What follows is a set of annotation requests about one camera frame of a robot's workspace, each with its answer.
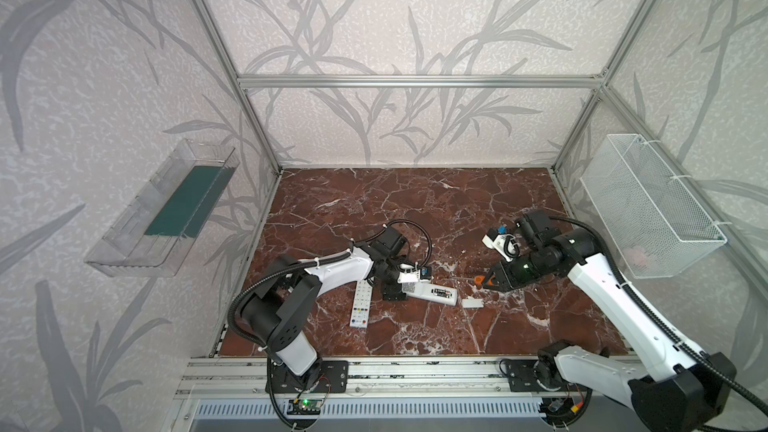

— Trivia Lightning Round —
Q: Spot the white battery cover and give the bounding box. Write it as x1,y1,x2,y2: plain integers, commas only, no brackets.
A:
461,298,484,309

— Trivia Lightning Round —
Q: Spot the white remote control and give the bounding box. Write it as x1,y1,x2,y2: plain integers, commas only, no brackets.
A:
401,282,458,306

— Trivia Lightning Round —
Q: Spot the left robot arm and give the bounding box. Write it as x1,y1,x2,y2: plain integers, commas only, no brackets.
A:
227,219,433,382

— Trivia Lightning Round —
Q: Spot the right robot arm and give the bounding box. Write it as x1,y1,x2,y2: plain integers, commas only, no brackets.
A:
479,210,767,431

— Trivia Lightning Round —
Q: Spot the white remote with coloured buttons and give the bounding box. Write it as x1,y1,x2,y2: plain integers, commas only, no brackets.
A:
349,280,373,329

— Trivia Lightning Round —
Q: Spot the pink object in basket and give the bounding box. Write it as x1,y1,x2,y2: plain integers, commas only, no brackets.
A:
623,246,650,268

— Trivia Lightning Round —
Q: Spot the right base wiring connector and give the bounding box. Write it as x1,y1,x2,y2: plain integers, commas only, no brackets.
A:
540,397,584,419

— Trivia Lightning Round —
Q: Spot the green lit circuit board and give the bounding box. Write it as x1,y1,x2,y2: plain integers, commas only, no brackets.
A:
286,398,324,417

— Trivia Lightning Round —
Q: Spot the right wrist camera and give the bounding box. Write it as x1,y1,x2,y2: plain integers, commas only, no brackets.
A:
482,226,520,262

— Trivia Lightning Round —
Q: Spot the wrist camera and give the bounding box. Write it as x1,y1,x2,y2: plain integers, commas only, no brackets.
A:
398,264,432,284
482,226,520,262

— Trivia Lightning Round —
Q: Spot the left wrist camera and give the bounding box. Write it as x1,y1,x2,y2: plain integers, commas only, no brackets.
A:
398,264,432,284

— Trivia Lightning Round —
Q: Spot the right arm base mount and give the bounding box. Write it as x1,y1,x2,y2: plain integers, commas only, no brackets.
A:
498,358,592,395

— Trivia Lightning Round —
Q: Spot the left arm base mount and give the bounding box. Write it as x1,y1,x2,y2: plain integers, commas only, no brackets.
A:
266,359,349,394

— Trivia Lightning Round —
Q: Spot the white wire mesh basket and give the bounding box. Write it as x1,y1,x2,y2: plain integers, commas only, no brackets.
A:
581,134,727,279

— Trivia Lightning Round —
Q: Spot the aluminium cage frame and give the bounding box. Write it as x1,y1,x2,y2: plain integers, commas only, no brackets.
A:
167,0,768,400

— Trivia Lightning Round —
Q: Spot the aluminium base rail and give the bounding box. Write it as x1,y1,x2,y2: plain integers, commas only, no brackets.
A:
174,355,566,399

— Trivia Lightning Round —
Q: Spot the clear plastic wall bin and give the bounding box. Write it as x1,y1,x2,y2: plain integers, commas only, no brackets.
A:
85,139,240,278

